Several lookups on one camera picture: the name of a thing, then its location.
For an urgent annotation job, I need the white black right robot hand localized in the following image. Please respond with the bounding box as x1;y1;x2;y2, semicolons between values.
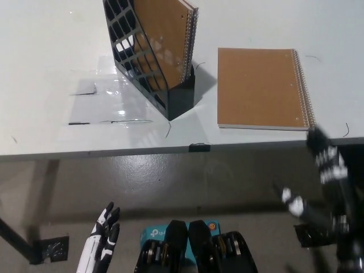
272;126;351;228

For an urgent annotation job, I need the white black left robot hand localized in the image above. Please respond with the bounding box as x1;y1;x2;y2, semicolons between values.
75;201;121;273

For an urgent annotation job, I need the brown spiral notebook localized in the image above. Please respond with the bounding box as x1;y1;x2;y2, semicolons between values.
217;47;318;132
132;0;198;89

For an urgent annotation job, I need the black mesh book holder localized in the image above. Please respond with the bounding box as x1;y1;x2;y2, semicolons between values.
102;0;197;122

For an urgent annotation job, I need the teal tp-link box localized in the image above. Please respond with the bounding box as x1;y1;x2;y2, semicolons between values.
140;218;221;273

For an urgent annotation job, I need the grey table leg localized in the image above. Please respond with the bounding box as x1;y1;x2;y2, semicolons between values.
27;159;60;241

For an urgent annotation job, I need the black diagonal table brace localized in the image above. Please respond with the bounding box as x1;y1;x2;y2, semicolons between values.
0;216;39;257

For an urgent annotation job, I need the black tape on table edge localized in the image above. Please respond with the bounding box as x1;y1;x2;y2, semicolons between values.
188;143;212;152

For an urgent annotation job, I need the clear plastic sheet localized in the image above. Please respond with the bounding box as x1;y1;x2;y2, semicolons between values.
67;55;156;126

